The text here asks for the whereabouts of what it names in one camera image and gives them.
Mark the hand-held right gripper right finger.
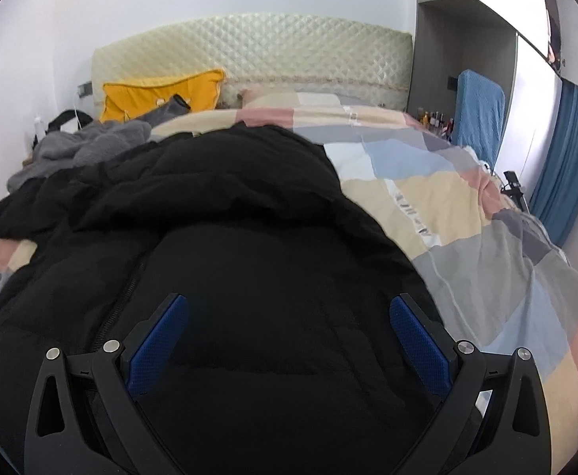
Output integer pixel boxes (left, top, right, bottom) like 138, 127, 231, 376
389, 293, 551, 475

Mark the dark grey sock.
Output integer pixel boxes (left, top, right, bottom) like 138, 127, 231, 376
135, 94, 191, 124

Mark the group of small bottles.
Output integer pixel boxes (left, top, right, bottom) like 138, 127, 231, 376
417, 108, 455, 139

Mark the yellow pillow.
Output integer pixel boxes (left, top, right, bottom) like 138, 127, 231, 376
99, 69, 226, 124

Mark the grey fleece garment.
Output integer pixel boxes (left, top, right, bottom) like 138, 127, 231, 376
7, 120, 154, 194

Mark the pastel checked blanket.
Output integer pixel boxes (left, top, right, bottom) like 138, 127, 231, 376
0, 91, 578, 429

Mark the black puffer jacket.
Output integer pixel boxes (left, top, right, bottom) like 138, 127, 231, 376
0, 123, 448, 475

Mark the blue towel on chair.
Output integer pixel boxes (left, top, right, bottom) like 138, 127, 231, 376
454, 69, 506, 169

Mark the black tripod stand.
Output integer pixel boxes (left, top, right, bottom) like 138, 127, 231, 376
501, 171, 532, 213

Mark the cream quilted headboard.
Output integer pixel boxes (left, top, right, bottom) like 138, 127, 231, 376
91, 13, 414, 120

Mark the blue curtain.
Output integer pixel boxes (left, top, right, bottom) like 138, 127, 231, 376
531, 79, 578, 248

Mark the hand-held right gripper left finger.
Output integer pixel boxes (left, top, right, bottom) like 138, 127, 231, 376
24, 293, 191, 475

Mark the black bag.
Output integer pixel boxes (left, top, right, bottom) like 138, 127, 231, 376
32, 109, 94, 146

